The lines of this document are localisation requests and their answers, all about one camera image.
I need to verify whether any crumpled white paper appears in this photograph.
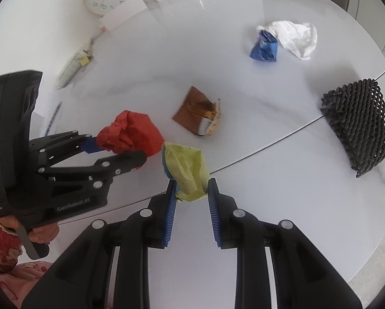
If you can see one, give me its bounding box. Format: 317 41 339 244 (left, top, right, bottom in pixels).
271 20 318 61

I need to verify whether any crumpled blue wrapper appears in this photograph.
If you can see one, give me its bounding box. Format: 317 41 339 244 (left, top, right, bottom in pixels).
249 26 279 62

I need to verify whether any red paper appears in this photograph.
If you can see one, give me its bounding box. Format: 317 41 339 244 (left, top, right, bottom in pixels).
97 110 165 158

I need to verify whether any person's left forearm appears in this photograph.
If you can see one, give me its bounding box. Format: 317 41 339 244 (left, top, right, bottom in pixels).
0 217 23 277

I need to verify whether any brown snack wrapper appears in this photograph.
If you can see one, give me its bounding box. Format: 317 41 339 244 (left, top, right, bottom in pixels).
172 85 222 136

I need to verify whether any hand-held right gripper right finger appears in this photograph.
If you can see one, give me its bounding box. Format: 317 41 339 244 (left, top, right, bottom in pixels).
207 178 363 309

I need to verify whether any white plastic ruler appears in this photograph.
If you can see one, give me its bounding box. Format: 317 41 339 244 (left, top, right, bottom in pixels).
57 49 91 90

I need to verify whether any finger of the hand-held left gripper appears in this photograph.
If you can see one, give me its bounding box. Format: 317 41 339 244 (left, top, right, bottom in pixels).
40 150 147 190
28 131 105 168

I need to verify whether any yellow wrapper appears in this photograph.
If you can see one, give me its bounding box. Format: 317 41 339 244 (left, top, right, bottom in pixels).
161 142 210 203

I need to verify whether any person's left hand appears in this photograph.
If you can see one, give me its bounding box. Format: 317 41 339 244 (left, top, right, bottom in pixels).
0 216 60 246

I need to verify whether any black foam net sleeve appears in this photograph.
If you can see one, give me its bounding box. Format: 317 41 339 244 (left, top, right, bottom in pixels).
320 78 385 178

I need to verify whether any person's pink patterned clothing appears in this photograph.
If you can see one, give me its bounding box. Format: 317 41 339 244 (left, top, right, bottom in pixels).
0 261 55 309

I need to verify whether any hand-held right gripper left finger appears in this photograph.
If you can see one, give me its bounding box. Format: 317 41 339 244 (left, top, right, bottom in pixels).
21 178 180 309

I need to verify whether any white card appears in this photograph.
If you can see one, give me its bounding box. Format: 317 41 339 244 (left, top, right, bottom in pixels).
99 0 147 33

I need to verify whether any dark pen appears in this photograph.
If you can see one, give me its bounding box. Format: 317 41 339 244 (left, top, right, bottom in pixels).
45 101 62 136

